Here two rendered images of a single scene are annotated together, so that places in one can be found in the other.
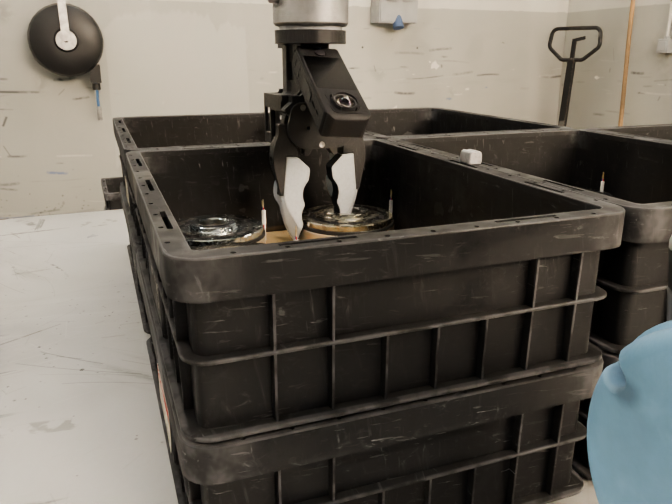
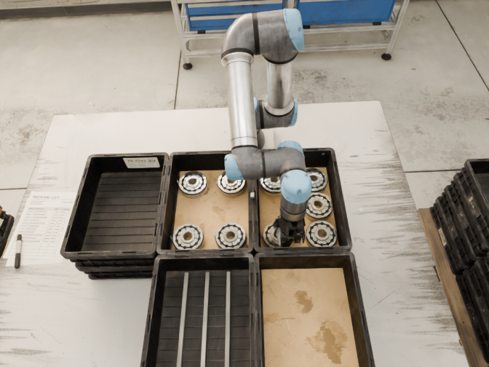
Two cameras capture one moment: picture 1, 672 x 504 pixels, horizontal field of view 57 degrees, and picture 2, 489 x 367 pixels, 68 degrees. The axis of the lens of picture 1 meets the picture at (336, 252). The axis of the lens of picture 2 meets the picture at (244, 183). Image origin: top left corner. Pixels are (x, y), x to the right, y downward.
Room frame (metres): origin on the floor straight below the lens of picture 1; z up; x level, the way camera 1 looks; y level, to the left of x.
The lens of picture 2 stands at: (1.17, 0.10, 1.95)
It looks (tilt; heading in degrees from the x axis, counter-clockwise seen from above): 56 degrees down; 203
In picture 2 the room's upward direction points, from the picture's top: 4 degrees counter-clockwise
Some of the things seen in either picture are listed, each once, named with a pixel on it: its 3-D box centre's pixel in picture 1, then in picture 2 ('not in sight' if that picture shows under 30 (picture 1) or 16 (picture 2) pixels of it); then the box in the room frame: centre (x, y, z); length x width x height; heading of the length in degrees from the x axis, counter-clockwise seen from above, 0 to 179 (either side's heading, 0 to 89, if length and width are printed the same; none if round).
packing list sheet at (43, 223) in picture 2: not in sight; (43, 225); (0.85, -0.92, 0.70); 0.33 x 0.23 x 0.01; 22
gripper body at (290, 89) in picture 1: (308, 92); (291, 223); (0.67, 0.03, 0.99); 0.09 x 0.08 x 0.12; 23
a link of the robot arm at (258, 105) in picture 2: not in sight; (246, 115); (0.21, -0.29, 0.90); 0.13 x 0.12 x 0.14; 113
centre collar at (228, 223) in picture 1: (213, 224); (321, 234); (0.60, 0.12, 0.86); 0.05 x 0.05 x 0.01
